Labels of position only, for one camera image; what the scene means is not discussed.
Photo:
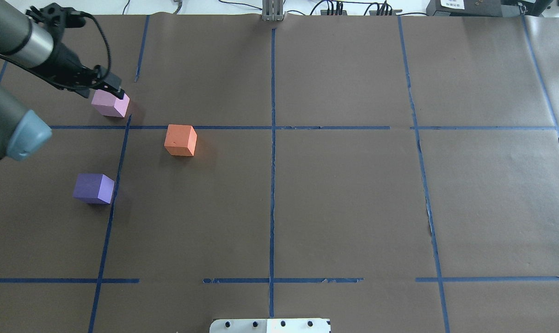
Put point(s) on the pink foam cube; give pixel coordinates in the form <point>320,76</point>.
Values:
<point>110,106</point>

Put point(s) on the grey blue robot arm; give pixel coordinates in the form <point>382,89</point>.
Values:
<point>32,41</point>

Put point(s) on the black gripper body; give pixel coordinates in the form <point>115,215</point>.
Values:
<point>66,62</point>

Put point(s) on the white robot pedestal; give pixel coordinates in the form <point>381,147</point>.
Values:
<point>271,325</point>

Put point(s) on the aluminium frame post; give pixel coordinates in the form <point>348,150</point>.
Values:
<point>273,10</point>

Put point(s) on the orange foam cube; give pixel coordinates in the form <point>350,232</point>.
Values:
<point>180,140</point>

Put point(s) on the purple foam cube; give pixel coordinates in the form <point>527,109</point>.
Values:
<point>94,188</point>

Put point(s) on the brown paper table mat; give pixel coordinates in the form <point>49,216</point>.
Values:
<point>396,175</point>

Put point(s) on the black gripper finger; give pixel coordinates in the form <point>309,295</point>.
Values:
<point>112,85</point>

